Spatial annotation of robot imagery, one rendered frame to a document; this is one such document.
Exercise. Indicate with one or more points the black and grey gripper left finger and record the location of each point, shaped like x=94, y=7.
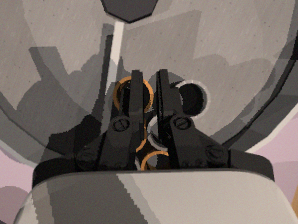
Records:
x=115, y=149

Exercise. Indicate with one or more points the bronze bushing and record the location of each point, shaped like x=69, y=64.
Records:
x=145, y=136
x=149, y=151
x=121, y=84

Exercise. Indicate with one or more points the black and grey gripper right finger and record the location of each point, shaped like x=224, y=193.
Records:
x=188, y=147

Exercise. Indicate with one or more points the grey metal bushing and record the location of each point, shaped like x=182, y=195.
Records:
x=203, y=98
x=153, y=139
x=138, y=160

